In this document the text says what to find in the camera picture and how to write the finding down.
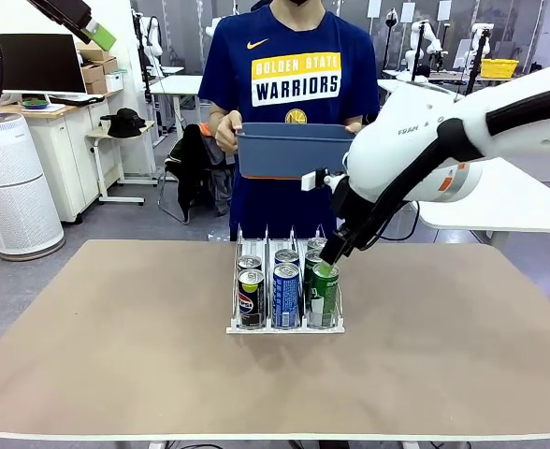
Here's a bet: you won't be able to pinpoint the black stand pole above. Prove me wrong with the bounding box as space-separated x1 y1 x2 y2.
464 25 492 97
405 21 428 83

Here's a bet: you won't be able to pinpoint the black computer monitor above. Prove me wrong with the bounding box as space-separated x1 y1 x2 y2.
0 32 88 94

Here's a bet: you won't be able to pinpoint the black hat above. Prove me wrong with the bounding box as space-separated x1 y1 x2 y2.
99 107 148 138

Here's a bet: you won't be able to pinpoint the large white side table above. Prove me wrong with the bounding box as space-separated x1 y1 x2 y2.
414 156 550 253

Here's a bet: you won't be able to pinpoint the chair with clothes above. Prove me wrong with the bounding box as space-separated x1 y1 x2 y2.
165 122 235 225

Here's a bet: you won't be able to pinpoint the white plastic can dispenser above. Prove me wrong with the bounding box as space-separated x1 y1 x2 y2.
225 222 346 336

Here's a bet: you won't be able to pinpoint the yellow plastic basket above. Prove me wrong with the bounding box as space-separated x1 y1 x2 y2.
480 57 521 79

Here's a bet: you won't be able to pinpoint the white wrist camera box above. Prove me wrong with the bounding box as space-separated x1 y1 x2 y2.
301 168 326 192

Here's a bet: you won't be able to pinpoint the white box teal lid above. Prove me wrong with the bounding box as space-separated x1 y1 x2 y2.
105 68 126 93

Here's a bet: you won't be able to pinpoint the black Pepsi can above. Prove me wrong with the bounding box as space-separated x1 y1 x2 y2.
237 253 263 272
237 268 266 327

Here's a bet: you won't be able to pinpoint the small white rolling table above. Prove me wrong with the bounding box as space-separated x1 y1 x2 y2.
85 119 158 206

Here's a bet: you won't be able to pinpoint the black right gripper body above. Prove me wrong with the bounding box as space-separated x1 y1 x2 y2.
329 176 375 240

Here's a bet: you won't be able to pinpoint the blue beverage can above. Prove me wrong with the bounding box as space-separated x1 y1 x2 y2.
273 248 300 267
271 262 301 328

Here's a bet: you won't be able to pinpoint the person's right forearm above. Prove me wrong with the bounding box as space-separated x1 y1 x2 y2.
209 103 232 130

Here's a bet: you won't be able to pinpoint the blue-grey bin orange handles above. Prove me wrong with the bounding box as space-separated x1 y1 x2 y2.
235 122 358 181

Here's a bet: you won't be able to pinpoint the person in blue shirt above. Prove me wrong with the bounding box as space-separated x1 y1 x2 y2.
197 0 382 242

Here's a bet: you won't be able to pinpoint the person's right hand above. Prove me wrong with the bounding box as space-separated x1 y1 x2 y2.
214 110 244 153

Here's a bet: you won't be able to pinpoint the dark green white-label can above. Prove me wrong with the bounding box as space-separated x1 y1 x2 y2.
308 264 340 327

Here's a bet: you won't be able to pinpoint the white air purifier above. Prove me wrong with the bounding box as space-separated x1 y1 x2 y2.
0 111 65 262

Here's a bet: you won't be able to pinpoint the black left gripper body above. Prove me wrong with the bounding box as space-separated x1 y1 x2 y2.
25 0 93 31

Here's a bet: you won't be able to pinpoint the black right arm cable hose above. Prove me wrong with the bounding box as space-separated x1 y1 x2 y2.
344 81 550 252

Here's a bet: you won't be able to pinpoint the black keyboard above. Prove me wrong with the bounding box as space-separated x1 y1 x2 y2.
48 92 106 105

